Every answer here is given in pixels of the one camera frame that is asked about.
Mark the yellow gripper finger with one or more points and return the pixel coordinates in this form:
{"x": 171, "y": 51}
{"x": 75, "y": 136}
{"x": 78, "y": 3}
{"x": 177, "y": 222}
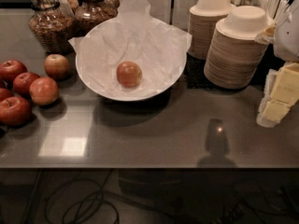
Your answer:
{"x": 271, "y": 113}
{"x": 286, "y": 87}

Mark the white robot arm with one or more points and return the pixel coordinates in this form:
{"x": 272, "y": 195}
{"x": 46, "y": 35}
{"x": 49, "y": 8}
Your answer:
{"x": 286, "y": 44}

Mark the white bowl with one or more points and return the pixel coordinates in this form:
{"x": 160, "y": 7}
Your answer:
{"x": 130, "y": 92}

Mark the pale apple near bowl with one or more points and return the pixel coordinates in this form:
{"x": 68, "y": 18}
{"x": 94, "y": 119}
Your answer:
{"x": 57, "y": 67}

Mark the pale red apple front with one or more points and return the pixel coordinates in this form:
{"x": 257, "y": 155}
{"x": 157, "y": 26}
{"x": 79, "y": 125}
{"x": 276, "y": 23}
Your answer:
{"x": 44, "y": 91}

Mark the red apple middle left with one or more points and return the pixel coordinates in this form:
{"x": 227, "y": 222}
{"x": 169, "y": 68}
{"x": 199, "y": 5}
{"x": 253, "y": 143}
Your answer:
{"x": 22, "y": 83}

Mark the large red apple front left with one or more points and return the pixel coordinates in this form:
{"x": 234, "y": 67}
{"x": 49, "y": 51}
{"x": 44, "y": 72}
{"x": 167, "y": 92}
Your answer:
{"x": 15, "y": 111}

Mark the red apple back left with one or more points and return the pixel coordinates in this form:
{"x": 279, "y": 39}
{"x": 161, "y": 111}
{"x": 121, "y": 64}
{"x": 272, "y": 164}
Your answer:
{"x": 10, "y": 69}

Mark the red apple left edge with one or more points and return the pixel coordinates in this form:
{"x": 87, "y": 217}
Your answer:
{"x": 5, "y": 93}

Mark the front stack paper bowls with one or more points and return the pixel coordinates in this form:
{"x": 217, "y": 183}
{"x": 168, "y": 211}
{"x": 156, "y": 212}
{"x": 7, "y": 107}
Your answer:
{"x": 234, "y": 54}

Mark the stack paper bowls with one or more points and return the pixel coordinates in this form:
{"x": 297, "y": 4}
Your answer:
{"x": 234, "y": 54}
{"x": 202, "y": 22}

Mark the white plastic cutlery bunch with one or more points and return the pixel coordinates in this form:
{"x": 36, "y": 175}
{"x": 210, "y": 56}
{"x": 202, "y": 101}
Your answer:
{"x": 273, "y": 8}

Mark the black mat under bowls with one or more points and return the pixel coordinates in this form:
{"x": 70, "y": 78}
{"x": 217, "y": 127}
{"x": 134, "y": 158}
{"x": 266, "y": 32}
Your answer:
{"x": 195, "y": 78}

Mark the black power strip on floor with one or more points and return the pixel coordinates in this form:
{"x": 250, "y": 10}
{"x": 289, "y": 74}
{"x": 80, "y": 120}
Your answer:
{"x": 230, "y": 216}

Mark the back stack paper bowls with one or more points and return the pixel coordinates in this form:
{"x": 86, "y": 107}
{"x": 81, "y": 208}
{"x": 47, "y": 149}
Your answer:
{"x": 202, "y": 22}

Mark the white tissue paper liner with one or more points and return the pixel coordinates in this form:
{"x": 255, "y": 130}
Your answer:
{"x": 137, "y": 47}

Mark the large glass granola jar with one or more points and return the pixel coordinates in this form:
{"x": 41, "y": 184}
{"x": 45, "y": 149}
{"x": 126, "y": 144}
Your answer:
{"x": 51, "y": 27}

